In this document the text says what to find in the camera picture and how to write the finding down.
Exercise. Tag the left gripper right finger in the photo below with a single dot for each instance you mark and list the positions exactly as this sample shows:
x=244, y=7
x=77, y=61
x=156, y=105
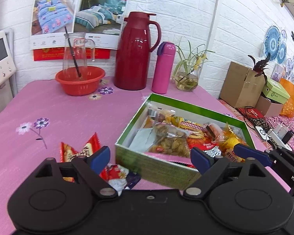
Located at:
x=211, y=170

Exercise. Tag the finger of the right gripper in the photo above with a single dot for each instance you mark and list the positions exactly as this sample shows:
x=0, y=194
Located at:
x=246, y=152

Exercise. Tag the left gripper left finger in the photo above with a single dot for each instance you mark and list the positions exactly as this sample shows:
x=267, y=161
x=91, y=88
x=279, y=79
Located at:
x=89, y=168

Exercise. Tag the white silver snack bag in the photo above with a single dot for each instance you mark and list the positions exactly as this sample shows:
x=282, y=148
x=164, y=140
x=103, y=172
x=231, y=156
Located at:
x=143, y=140

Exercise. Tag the red white snack packet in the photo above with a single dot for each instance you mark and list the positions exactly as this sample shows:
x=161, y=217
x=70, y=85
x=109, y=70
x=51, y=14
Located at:
x=121, y=178

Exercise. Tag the white power strip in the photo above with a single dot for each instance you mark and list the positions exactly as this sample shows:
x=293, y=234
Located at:
x=277, y=137

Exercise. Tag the yellow snack bag in box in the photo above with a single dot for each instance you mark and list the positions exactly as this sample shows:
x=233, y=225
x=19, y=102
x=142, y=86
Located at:
x=227, y=144

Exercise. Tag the red envelope box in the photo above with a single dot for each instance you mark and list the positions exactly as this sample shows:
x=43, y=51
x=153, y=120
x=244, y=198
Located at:
x=250, y=113

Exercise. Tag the small brown box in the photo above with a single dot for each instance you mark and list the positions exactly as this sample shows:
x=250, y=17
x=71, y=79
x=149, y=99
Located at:
x=268, y=108

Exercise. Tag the plaid cushion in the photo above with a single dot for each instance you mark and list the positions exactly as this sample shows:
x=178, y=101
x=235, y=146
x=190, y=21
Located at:
x=232, y=111

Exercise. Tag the crispy snack clear bag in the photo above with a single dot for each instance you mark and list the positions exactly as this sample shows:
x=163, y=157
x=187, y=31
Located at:
x=170, y=140

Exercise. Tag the orange gift bag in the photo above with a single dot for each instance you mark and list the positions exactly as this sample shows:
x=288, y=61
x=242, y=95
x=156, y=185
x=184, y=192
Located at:
x=288, y=106

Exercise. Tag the green white cardboard box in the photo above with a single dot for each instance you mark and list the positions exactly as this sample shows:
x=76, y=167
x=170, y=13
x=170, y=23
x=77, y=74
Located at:
x=206, y=131

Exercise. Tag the green shoe box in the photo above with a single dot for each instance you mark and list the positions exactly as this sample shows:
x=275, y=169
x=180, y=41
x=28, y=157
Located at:
x=275, y=91

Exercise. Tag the brown cardboard box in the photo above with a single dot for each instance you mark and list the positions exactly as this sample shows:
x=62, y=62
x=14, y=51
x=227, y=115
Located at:
x=241, y=86

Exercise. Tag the pink floral tablecloth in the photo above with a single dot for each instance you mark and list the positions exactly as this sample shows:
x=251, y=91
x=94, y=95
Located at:
x=42, y=116

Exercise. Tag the red plastic basket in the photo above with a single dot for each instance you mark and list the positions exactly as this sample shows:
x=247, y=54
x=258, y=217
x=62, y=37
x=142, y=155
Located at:
x=74, y=86

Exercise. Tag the dark red leafed plant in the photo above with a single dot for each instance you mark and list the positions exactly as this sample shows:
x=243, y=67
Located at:
x=260, y=66

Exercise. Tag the black stirring stick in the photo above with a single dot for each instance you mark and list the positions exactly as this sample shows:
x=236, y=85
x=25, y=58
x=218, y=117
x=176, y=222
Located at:
x=72, y=54

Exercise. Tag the plant in glass vase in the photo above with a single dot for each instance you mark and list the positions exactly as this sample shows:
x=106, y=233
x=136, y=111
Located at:
x=191, y=60

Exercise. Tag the red thermos jug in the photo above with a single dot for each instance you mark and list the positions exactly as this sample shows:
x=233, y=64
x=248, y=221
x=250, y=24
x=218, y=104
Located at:
x=139, y=38

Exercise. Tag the glass pitcher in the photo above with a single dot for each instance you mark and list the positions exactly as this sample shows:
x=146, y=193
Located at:
x=79, y=43

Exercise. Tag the pink thermos bottle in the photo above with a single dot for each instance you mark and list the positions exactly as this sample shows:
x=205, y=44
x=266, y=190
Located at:
x=163, y=68

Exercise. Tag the blue paper fan decoration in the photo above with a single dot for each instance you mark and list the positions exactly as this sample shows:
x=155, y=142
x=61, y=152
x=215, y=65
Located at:
x=275, y=44

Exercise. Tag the white monitor device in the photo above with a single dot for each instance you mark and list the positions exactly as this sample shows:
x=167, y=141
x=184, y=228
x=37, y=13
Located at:
x=7, y=66

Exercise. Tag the red fu calendar poster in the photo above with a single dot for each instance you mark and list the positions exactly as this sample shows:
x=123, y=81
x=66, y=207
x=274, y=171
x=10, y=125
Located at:
x=100, y=21

